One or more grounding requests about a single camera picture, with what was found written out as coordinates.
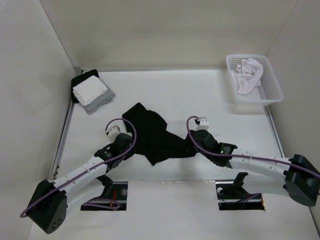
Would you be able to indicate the black tank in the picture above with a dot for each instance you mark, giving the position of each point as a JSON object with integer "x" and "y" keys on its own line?
{"x": 79, "y": 79}
{"x": 153, "y": 140}

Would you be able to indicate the folded grey tank top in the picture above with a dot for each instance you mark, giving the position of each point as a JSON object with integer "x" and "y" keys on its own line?
{"x": 105, "y": 98}

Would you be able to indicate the folded black tank top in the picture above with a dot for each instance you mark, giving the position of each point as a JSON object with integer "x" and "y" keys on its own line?
{"x": 79, "y": 79}

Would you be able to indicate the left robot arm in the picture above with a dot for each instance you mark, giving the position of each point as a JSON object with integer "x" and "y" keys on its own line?
{"x": 53, "y": 200}

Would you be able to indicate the crumpled white tank top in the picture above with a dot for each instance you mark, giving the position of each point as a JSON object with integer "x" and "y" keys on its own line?
{"x": 249, "y": 74}

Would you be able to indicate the folded white tank top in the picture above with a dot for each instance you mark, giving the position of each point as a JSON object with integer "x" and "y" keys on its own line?
{"x": 89, "y": 90}

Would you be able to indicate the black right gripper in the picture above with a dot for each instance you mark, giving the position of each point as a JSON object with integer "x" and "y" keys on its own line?
{"x": 192, "y": 132}

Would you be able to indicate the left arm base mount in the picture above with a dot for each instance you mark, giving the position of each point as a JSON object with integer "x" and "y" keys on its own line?
{"x": 113, "y": 197}

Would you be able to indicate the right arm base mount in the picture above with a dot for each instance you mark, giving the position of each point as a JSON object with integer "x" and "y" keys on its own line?
{"x": 231, "y": 196}

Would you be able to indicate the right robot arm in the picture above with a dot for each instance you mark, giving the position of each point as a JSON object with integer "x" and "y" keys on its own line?
{"x": 295, "y": 177}

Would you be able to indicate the white perforated plastic basket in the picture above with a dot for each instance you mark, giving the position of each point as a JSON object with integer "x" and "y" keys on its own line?
{"x": 267, "y": 93}

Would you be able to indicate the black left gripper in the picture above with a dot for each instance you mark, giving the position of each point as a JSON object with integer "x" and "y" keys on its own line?
{"x": 130, "y": 155}

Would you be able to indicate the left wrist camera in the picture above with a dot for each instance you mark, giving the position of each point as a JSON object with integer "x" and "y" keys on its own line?
{"x": 113, "y": 132}

